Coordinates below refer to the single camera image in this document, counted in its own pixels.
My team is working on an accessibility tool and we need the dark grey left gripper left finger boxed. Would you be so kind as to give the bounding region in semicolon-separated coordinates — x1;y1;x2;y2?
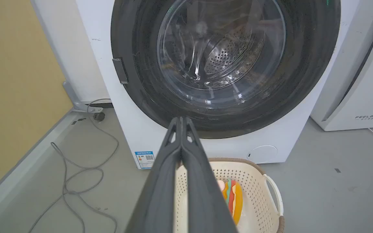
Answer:
125;117;182;233

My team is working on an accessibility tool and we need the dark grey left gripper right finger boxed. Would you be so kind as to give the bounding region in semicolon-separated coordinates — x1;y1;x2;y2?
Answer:
181;117;239;233

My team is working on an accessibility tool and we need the white front-load washing machine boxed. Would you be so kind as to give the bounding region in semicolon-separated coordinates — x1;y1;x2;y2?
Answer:
75;0;360;170

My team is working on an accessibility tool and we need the round black glass washer door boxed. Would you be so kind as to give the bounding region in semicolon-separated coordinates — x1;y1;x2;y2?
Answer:
111;0;341;139

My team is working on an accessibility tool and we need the colourful striped plush toy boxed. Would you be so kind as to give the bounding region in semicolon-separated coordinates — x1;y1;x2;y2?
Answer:
218;179;243;226

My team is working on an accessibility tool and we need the cream perforated laundry basket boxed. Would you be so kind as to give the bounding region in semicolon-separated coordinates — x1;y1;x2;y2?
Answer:
173;158;285;233

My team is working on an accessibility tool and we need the white Feelbird appliance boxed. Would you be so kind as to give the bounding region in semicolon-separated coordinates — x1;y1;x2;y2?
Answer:
310;0;373;132

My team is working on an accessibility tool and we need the grey power cable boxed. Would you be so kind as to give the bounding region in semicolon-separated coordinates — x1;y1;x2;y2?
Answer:
28;98;119;233

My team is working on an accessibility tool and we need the grey metal floor bracket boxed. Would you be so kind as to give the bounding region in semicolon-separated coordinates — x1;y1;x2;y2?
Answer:
62;81;104;113

